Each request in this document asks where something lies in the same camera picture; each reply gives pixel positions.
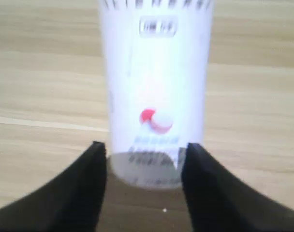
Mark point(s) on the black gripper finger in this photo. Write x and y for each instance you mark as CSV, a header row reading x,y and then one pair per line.
x,y
222,198
64,193

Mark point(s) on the white bottle with red dot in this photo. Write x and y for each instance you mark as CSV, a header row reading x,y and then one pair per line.
x,y
154,84

